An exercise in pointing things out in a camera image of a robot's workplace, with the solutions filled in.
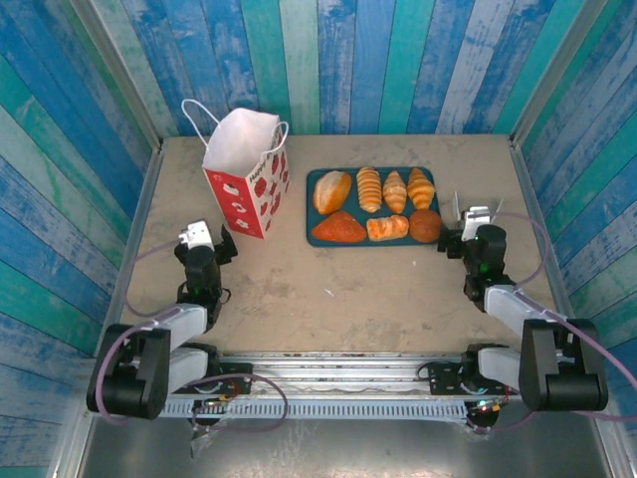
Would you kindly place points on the round brown fake bun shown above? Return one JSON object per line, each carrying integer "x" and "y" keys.
{"x": 425, "y": 225}

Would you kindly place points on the metal serving tongs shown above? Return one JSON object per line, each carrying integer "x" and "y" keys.
{"x": 456, "y": 209}

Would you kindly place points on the red white paper gift bag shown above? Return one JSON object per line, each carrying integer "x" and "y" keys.
{"x": 239, "y": 209}

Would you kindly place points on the striped fake bread log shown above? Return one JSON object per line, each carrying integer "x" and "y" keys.
{"x": 388, "y": 228}

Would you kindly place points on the golden fake croissant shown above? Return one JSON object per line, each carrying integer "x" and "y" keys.
{"x": 421, "y": 189}

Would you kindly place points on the pale dusted fake croissant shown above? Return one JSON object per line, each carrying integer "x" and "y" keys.
{"x": 395, "y": 191}

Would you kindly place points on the teal plastic tray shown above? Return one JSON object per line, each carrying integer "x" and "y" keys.
{"x": 359, "y": 215}

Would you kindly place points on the striped spiral fake bread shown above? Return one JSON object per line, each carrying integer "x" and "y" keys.
{"x": 369, "y": 189}

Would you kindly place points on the triangular orange fake bread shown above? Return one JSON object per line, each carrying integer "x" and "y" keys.
{"x": 339, "y": 229}

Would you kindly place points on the oval crusty fake roll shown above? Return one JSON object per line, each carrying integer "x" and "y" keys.
{"x": 332, "y": 191}

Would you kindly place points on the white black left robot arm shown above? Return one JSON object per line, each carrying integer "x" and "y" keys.
{"x": 129, "y": 368}

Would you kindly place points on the grey metal shelf sheet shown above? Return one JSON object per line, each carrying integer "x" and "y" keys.
{"x": 348, "y": 448}

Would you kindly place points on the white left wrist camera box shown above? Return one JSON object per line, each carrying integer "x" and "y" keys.
{"x": 198, "y": 234}

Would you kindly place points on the aluminium table side rail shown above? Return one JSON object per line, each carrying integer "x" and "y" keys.
{"x": 143, "y": 199}
{"x": 532, "y": 199}

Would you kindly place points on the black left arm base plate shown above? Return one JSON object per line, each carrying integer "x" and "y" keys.
{"x": 241, "y": 382}

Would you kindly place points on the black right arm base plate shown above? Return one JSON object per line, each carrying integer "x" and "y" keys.
{"x": 440, "y": 383}

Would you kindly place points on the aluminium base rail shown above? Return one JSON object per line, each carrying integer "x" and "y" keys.
{"x": 348, "y": 371}

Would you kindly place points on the aluminium corner post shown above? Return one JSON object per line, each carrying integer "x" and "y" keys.
{"x": 556, "y": 70}
{"x": 118, "y": 70}

